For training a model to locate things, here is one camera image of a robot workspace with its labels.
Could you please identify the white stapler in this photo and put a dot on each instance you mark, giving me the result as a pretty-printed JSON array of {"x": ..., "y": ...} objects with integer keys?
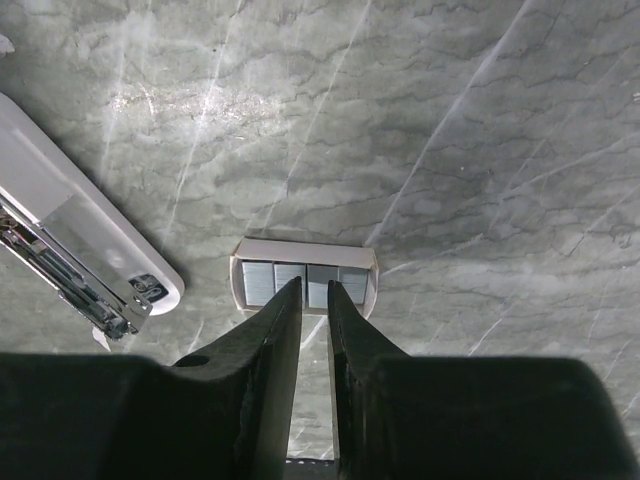
[{"x": 57, "y": 222}]

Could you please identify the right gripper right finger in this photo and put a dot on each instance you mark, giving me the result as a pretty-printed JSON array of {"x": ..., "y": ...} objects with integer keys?
[{"x": 373, "y": 413}]

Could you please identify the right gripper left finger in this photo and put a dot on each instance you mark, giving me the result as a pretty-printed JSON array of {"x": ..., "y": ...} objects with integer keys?
[{"x": 244, "y": 384}]

